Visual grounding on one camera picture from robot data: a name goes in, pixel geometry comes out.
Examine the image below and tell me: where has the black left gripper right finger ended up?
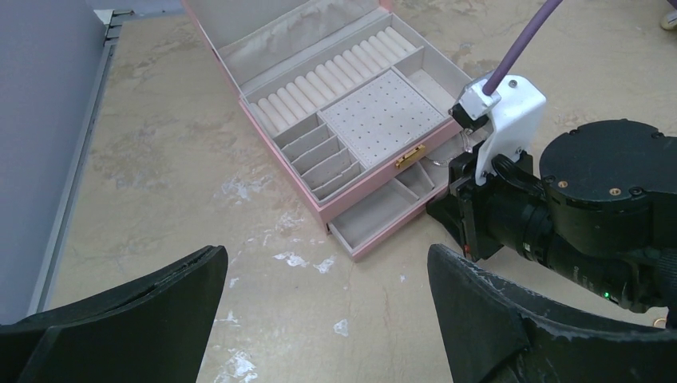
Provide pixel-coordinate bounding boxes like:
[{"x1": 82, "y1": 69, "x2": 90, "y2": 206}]
[{"x1": 427, "y1": 244, "x2": 676, "y2": 382}]

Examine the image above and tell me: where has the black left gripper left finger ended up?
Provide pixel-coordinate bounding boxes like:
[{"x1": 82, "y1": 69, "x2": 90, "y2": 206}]
[{"x1": 1, "y1": 246, "x2": 228, "y2": 382}]

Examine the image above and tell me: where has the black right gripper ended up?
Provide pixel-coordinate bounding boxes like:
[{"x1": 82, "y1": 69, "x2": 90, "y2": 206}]
[{"x1": 426, "y1": 153, "x2": 535, "y2": 262}]

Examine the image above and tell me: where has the silver bracelet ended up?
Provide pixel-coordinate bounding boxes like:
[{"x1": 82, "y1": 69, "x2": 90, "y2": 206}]
[{"x1": 426, "y1": 132, "x2": 477, "y2": 168}]

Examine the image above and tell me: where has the pink jewelry box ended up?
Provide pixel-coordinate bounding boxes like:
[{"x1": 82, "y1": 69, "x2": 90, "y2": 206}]
[{"x1": 184, "y1": 1, "x2": 470, "y2": 259}]

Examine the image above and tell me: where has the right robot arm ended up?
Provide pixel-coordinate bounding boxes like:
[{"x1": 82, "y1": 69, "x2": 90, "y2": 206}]
[{"x1": 426, "y1": 119, "x2": 676, "y2": 318}]

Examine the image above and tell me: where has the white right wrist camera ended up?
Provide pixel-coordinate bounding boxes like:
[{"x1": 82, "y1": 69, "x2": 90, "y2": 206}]
[{"x1": 449, "y1": 73, "x2": 546, "y2": 186}]

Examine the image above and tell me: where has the aluminium frame rail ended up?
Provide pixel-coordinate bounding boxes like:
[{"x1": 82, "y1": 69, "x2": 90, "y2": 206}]
[{"x1": 23, "y1": 7, "x2": 135, "y2": 317}]

